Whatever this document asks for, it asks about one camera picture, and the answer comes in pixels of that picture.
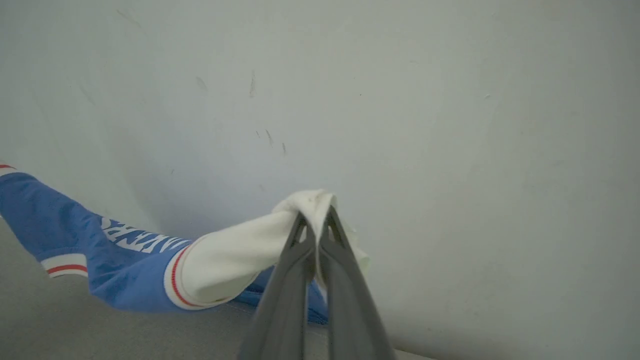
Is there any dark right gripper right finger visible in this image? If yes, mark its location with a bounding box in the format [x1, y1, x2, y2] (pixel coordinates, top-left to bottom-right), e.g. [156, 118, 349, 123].
[318, 205, 397, 360]

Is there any blue and white sports garment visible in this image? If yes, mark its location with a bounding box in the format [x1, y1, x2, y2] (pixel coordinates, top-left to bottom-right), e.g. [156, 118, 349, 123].
[0, 162, 372, 326]

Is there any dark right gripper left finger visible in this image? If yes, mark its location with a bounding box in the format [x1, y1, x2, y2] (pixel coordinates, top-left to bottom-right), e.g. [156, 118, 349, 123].
[238, 211, 317, 360]

